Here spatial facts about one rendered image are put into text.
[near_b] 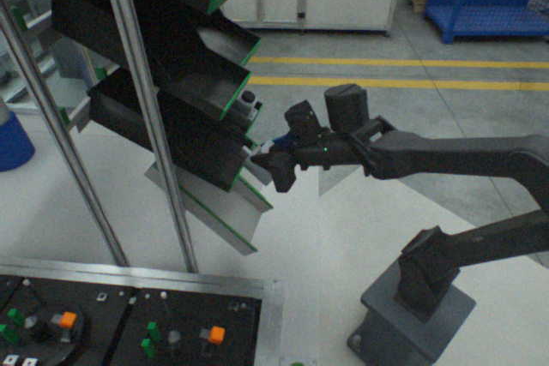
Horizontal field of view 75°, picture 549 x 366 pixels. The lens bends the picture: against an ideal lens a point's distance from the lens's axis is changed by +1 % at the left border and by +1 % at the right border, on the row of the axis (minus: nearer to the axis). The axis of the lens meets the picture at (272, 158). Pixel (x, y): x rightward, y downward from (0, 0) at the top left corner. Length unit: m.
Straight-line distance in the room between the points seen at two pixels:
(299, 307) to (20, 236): 0.78
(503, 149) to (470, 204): 2.10
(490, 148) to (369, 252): 0.60
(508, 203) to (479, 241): 2.14
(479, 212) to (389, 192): 1.40
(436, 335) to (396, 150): 0.33
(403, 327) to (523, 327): 0.40
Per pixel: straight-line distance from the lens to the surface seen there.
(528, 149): 0.45
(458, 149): 0.48
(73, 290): 0.90
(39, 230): 1.21
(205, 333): 0.66
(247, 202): 0.87
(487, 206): 2.59
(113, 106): 0.66
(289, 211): 1.06
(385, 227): 1.08
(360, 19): 4.54
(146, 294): 0.83
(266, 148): 0.65
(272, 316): 0.79
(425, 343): 0.70
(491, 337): 1.00
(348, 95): 0.55
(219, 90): 0.61
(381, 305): 0.70
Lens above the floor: 1.66
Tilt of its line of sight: 41 degrees down
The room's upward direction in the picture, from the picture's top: straight up
